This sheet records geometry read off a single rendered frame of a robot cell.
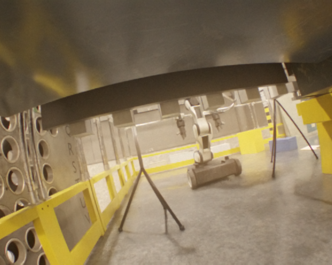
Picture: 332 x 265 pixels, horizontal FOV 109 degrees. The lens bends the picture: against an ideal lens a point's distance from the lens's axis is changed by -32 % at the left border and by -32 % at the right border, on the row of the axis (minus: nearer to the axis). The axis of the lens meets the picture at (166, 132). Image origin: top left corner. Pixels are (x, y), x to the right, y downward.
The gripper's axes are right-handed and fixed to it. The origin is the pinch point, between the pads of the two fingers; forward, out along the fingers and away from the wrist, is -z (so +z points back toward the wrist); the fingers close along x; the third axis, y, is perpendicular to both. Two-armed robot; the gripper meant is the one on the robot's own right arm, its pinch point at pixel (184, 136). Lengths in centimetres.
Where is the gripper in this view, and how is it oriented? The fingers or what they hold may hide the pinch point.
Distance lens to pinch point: 194.5
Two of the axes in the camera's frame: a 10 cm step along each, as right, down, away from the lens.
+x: 0.5, -2.8, -9.6
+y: 9.7, -2.0, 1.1
